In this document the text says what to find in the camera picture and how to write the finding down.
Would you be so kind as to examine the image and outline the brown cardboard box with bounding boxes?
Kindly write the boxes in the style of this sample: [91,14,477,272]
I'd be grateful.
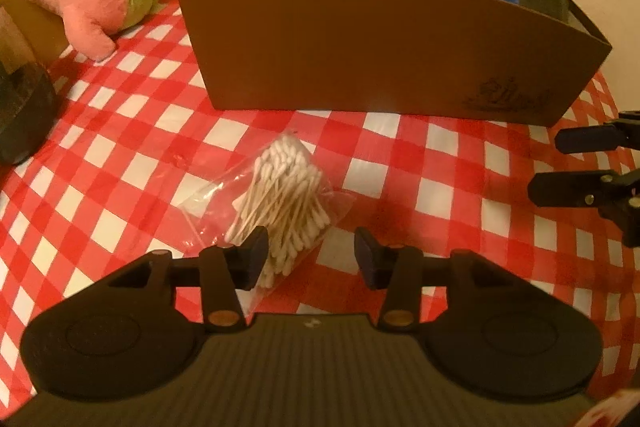
[175,0,613,128]

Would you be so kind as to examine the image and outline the red white checkered tablecloth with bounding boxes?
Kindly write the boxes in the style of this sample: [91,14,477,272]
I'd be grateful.
[0,0,640,408]

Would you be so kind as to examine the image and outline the clear bag of cotton swabs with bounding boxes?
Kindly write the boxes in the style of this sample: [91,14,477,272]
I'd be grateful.
[177,132,353,290]

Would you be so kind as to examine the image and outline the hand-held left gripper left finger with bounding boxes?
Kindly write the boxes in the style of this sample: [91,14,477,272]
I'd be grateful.
[105,226,271,334]

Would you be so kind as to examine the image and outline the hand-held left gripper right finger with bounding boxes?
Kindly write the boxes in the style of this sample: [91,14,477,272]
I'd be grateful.
[353,227,511,334]

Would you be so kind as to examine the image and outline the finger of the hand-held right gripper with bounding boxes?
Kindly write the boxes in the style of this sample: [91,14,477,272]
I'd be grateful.
[527,167,640,249]
[555,109,640,155]

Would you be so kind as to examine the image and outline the glass jar with dark base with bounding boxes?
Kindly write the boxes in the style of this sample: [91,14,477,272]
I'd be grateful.
[0,14,58,165]

